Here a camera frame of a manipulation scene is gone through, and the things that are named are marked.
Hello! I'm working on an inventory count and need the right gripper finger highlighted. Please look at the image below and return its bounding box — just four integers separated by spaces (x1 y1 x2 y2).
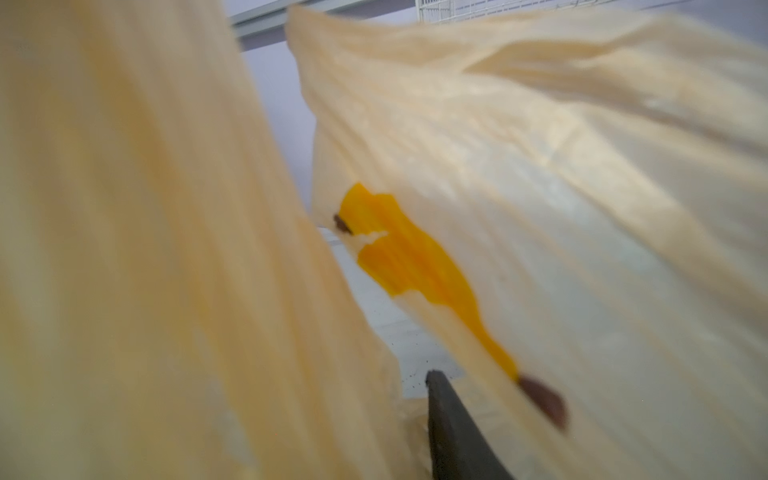
425 370 514 480

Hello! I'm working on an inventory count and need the cream banana print plastic bag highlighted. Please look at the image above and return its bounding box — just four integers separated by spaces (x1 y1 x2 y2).
1 1 767 479

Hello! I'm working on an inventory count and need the white wire wall basket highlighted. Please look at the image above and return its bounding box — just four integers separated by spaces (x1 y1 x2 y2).
415 0 613 24

